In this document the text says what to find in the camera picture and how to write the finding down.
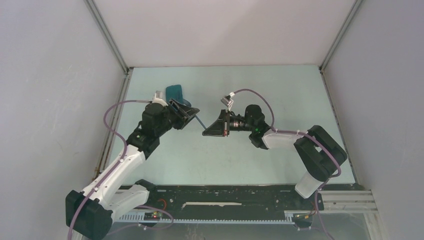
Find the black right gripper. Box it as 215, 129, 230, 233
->
202, 109, 254, 138

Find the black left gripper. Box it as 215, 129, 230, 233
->
155, 98, 199, 137

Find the teal cloth napkin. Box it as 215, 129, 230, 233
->
165, 84, 192, 107

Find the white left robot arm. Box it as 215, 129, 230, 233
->
65, 91, 200, 240

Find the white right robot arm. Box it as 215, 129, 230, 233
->
202, 104, 348, 209

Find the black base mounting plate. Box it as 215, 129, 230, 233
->
136, 179, 324, 220

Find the aluminium left side rail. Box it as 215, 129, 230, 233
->
92, 67, 134, 180

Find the aluminium left corner post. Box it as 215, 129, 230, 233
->
84, 0, 130, 75

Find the aluminium corner post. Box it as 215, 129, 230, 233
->
84, 0, 130, 75
319, 0, 364, 73

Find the white slotted cable duct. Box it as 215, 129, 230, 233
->
115, 211, 295, 225

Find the aluminium front frame rail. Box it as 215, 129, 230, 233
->
319, 190, 378, 214

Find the aluminium right corner post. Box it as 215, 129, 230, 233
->
319, 0, 364, 73

